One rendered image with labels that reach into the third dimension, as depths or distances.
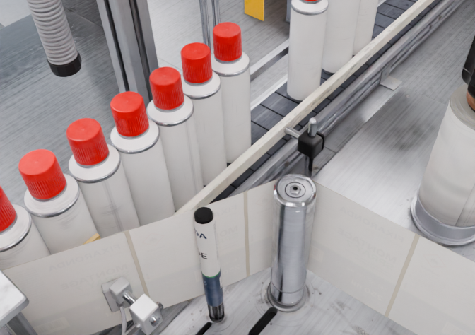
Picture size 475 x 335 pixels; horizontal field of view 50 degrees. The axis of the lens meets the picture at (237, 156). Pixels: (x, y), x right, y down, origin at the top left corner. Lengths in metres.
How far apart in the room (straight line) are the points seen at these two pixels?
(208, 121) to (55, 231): 0.21
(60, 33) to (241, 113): 0.24
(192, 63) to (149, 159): 0.11
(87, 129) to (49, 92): 0.49
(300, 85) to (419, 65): 0.29
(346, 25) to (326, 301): 0.42
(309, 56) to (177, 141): 0.27
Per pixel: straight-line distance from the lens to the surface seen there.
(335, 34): 0.83
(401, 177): 0.73
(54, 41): 0.56
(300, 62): 0.77
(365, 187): 0.71
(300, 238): 0.48
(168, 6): 1.17
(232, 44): 0.60
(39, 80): 1.03
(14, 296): 0.34
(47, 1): 0.54
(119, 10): 0.65
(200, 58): 0.56
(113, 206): 0.55
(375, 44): 0.90
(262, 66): 0.75
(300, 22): 0.73
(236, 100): 0.64
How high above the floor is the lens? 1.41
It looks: 47 degrees down
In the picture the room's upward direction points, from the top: 3 degrees counter-clockwise
